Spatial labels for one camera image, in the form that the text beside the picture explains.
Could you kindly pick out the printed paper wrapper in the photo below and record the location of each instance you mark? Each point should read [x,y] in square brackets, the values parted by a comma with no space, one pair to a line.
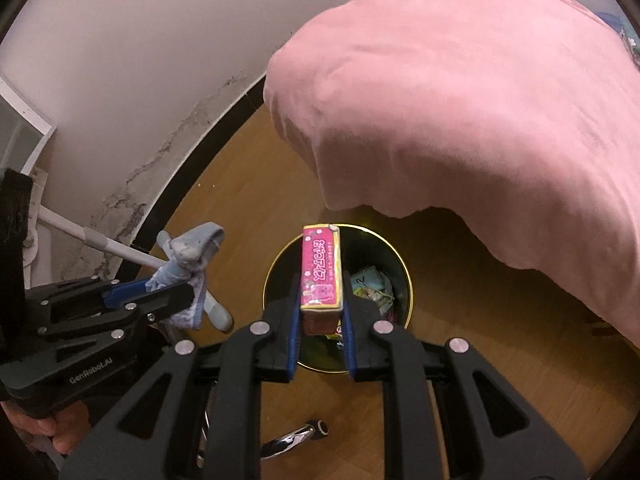
[372,287]

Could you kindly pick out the pink blanket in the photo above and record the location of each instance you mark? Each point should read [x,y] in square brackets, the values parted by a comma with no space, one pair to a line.
[450,110]

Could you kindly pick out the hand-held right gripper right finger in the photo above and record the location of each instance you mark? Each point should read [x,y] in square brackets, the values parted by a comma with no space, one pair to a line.
[350,345]

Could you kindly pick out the person's left hand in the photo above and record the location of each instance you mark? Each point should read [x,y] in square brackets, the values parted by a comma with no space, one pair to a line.
[65,430]

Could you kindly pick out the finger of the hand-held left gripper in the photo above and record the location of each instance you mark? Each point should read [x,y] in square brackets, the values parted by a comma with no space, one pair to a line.
[125,292]
[150,307]

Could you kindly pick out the black bin with gold rim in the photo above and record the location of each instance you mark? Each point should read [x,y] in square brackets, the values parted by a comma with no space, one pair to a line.
[387,260]

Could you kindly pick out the small pink yellow-edged box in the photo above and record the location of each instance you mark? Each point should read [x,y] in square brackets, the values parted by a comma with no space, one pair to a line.
[320,270]

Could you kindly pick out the white desk shelf unit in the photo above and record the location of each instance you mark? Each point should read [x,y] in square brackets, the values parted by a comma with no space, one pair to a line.
[20,110]

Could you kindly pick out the blue-grey cloth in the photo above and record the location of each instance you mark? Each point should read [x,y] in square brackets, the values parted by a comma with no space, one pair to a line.
[195,245]

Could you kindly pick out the printed bedding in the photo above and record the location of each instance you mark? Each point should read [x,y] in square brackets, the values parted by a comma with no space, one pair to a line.
[627,35]

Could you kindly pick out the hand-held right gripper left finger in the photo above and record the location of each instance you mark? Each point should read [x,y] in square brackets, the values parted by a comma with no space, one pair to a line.
[295,340]

